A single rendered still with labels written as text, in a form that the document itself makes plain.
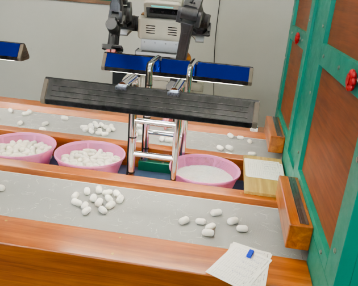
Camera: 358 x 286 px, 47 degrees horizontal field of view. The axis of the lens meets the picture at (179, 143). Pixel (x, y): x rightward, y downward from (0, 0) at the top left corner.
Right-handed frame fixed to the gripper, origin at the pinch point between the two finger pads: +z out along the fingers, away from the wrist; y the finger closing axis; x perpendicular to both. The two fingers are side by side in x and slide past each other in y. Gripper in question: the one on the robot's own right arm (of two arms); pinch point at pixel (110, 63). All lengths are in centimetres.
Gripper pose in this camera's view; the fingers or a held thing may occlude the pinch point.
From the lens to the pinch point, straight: 217.2
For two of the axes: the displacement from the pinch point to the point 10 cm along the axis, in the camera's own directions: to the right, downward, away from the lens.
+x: 0.3, 1.2, 9.9
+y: 9.9, 1.0, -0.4
